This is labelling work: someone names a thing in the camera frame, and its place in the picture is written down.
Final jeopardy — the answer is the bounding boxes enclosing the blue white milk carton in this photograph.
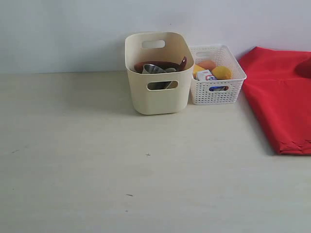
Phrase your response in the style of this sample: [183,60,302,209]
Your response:
[196,69,228,91]

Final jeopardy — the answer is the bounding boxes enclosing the stainless steel cup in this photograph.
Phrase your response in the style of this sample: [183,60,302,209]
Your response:
[142,64,171,90]

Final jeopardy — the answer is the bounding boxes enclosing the red table cloth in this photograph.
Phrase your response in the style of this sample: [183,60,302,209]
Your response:
[239,47,311,155]

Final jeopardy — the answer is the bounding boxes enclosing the yellow lemon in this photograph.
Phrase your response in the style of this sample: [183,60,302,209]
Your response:
[212,66,232,80]

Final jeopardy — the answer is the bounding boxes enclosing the dark wooden spoon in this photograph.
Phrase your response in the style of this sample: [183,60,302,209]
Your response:
[176,56,187,72]

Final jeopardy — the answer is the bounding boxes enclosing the brown egg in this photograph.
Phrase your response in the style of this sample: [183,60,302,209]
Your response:
[197,60,217,71]

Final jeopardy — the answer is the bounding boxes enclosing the white perforated plastic basket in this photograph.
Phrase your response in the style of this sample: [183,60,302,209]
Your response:
[189,45,246,105]

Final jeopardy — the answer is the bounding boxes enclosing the cream plastic storage bin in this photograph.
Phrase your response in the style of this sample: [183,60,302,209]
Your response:
[125,32,194,115]

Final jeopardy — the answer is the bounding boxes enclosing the brown round plate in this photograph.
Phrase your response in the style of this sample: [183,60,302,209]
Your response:
[134,61,179,74]

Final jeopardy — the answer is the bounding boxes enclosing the yellow cheese wedge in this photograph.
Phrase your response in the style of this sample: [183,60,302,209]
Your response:
[192,64,205,79]

